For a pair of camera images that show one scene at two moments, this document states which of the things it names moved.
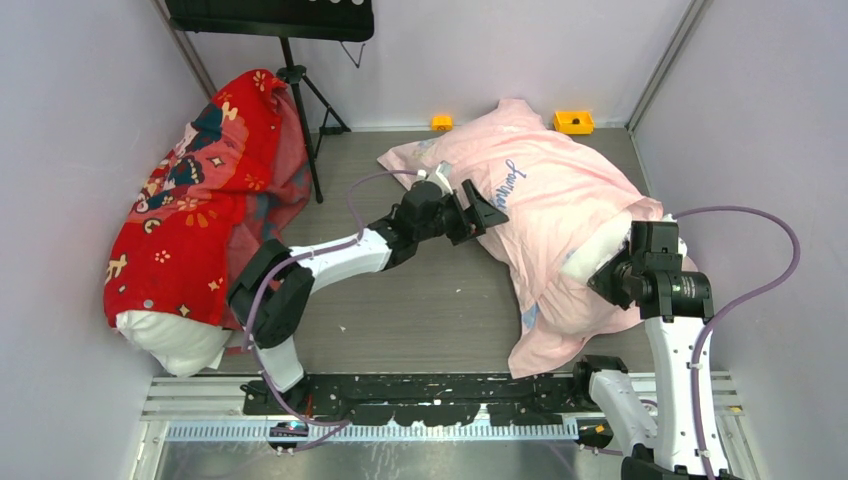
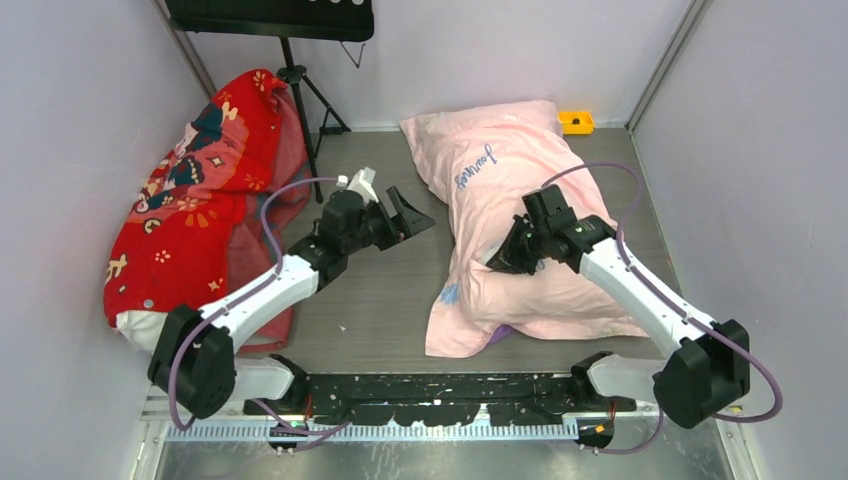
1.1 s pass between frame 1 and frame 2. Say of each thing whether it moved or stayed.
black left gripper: moved
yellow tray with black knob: stayed
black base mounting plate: stayed
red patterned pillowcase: stayed
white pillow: moved
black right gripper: moved
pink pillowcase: moved
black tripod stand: stayed
